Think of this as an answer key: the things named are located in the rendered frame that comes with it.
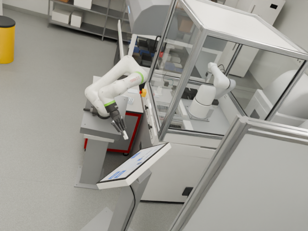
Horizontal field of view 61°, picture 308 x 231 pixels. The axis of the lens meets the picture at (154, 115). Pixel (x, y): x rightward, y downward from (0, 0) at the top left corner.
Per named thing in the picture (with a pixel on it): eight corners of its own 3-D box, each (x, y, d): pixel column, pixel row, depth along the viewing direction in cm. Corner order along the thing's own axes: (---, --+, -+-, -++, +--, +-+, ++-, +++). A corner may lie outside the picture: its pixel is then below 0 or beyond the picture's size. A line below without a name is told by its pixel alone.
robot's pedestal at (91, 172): (74, 187, 282) (82, 135, 239) (78, 166, 306) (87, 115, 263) (101, 190, 289) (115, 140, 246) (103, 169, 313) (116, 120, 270)
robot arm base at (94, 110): (82, 116, 238) (82, 115, 232) (85, 100, 241) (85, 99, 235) (111, 120, 243) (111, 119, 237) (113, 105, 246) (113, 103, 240)
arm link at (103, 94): (100, 88, 204) (92, 91, 194) (112, 82, 199) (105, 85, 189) (108, 105, 206) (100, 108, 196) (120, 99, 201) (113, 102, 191)
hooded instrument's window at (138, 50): (124, 67, 336) (132, 33, 310) (119, 20, 474) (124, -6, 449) (204, 82, 368) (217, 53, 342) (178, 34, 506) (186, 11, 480)
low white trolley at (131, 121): (81, 154, 321) (90, 104, 278) (85, 122, 370) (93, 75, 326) (128, 158, 338) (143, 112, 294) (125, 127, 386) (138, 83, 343)
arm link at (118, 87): (132, 87, 223) (126, 75, 221) (143, 82, 218) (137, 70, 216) (112, 99, 191) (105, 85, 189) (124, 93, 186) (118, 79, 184)
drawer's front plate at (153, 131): (151, 144, 248) (154, 135, 242) (147, 124, 270) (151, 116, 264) (153, 144, 248) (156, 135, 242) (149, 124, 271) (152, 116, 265)
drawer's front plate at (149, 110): (147, 122, 272) (150, 114, 266) (144, 106, 295) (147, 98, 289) (149, 123, 273) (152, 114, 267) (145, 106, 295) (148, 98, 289)
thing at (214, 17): (205, 34, 182) (206, 30, 181) (177, -3, 255) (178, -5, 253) (304, 59, 206) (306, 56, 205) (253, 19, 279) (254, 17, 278)
